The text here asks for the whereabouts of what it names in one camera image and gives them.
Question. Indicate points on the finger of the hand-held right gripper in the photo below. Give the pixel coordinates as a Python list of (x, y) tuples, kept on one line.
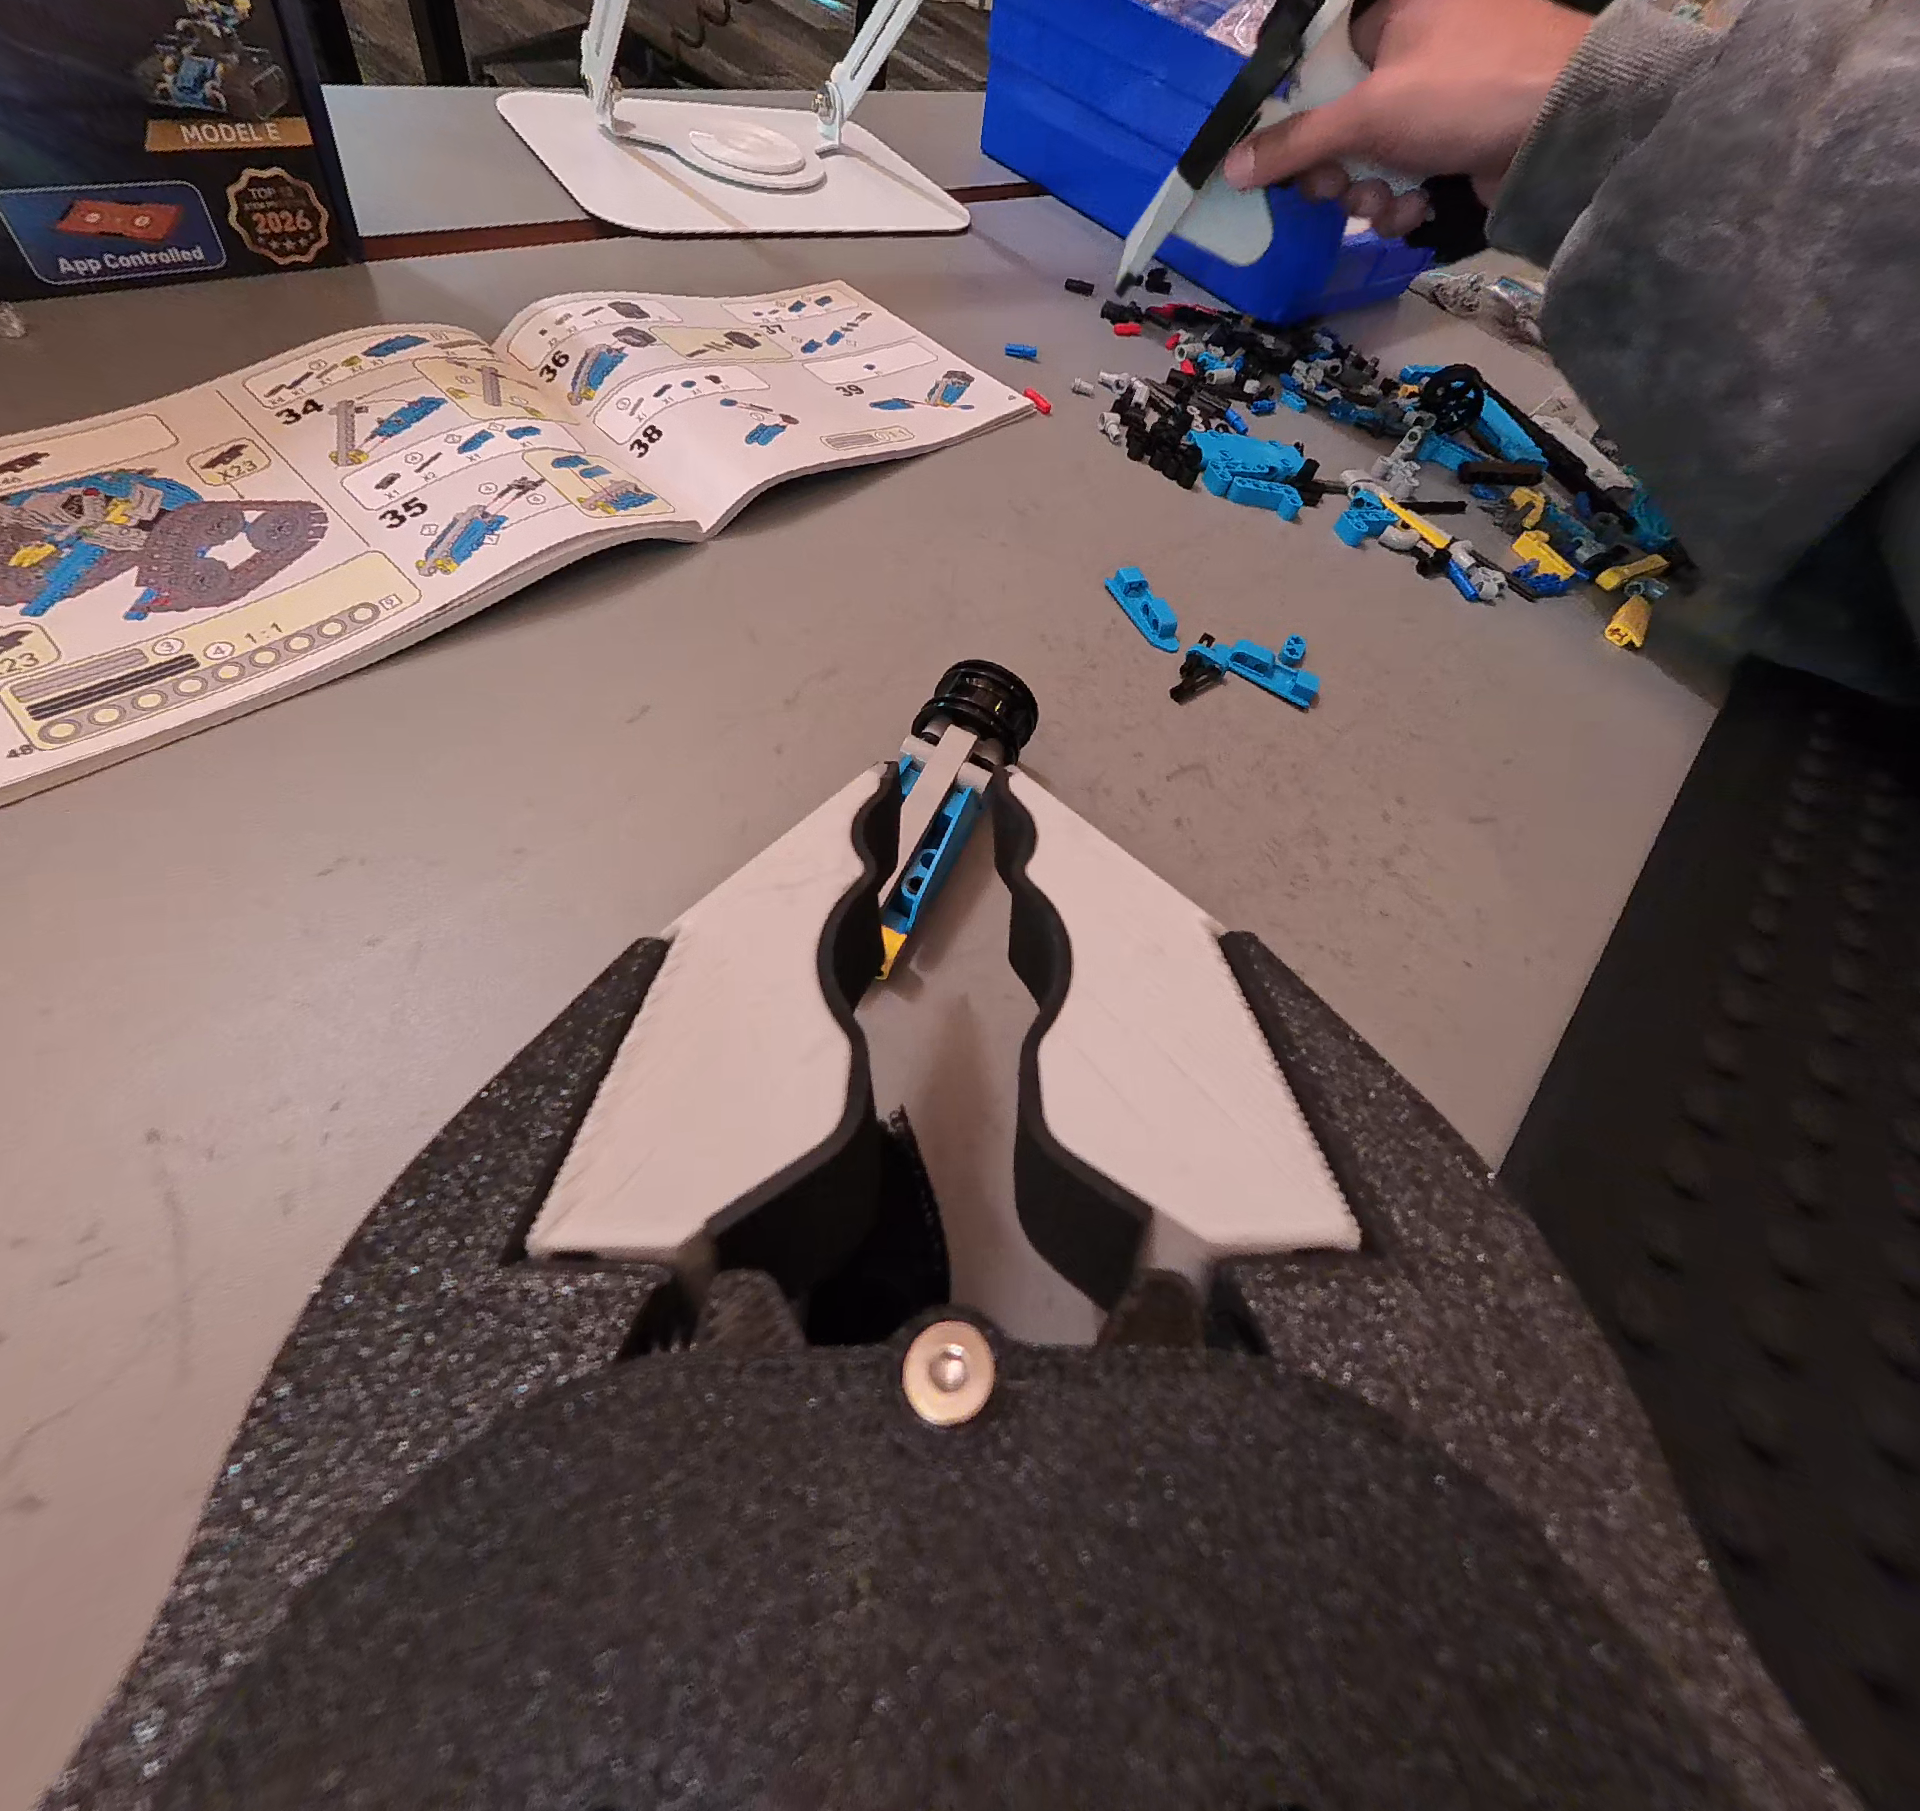
[(1320, 5)]

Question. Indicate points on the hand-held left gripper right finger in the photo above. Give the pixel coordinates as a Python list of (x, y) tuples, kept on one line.
[(1186, 1092)]

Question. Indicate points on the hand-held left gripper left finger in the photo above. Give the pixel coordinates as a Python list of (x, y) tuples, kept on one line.
[(705, 1092)]

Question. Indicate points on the pile of small building pieces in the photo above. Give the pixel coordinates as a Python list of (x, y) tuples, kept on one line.
[(1245, 467)]

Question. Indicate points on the blue angled panel piece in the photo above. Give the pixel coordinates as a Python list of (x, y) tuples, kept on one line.
[(1144, 607), (1268, 678)]

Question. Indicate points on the black wheel blue beam assembly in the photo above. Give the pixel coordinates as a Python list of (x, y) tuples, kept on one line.
[(983, 702)]

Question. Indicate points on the person's right forearm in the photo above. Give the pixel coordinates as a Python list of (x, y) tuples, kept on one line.
[(1724, 265)]

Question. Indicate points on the person's right hand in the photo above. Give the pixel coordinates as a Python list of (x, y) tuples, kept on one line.
[(1441, 85)]

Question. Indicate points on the blue plastic bin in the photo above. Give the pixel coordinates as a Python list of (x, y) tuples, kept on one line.
[(1051, 114)]

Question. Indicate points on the black spoked wheel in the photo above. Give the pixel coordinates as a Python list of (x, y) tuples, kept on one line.
[(1455, 398)]

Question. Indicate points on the white folding stand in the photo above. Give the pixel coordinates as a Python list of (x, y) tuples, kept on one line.
[(675, 184)]

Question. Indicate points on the open instruction booklet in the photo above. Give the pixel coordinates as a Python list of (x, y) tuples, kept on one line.
[(450, 490)]

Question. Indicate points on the dark blue toy box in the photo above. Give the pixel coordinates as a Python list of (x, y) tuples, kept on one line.
[(151, 114)]

